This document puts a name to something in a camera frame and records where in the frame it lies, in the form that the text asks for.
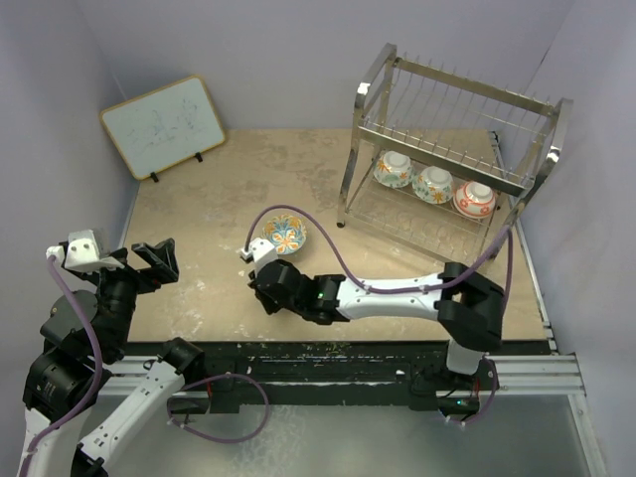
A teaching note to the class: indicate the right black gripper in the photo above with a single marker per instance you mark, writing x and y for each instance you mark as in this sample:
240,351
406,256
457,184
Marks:
270,306

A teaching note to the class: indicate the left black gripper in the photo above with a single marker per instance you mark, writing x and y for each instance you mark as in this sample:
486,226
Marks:
161,259

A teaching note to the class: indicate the blue orange floral bowl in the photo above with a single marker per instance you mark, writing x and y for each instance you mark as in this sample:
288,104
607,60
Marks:
286,232

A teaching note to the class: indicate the orange flower green leaf bowl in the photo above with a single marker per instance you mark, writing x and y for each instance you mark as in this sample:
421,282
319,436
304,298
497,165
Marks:
433,185

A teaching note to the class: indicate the red patterned bowl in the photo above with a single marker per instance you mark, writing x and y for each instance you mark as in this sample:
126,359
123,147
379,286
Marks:
474,200

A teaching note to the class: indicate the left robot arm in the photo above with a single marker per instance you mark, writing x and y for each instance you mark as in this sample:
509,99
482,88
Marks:
86,332

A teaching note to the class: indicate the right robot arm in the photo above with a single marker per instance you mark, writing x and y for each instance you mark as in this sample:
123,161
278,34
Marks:
468,305

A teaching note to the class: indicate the steel two-tier dish rack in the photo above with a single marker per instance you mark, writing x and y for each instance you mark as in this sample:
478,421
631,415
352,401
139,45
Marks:
506,140

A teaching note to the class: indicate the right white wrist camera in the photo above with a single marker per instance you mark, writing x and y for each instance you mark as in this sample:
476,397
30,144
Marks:
259,252

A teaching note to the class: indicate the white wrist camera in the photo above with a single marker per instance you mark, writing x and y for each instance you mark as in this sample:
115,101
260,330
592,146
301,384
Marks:
259,252
85,251

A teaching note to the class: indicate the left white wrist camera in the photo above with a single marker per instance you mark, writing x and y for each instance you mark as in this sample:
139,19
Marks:
85,251

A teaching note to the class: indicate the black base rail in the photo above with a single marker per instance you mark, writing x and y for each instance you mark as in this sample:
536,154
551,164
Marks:
237,389

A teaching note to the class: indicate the small whiteboard wooden frame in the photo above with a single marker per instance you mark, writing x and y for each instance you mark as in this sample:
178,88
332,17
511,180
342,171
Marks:
164,127

